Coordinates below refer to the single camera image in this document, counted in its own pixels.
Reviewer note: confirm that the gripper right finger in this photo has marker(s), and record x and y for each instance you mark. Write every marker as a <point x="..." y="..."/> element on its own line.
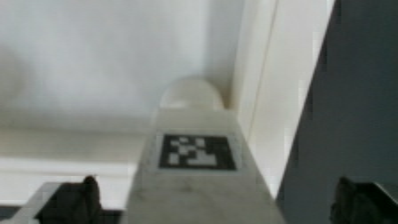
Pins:
<point x="365" y="203"/>

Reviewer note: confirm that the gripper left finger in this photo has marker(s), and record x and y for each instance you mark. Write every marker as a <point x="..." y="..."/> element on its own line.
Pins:
<point x="67" y="204"/>

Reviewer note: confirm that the white square tabletop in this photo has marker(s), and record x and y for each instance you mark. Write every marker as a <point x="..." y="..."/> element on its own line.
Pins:
<point x="93" y="55"/>

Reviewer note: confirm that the white table leg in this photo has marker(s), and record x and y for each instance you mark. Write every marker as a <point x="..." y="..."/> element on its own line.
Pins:
<point x="198" y="184"/>

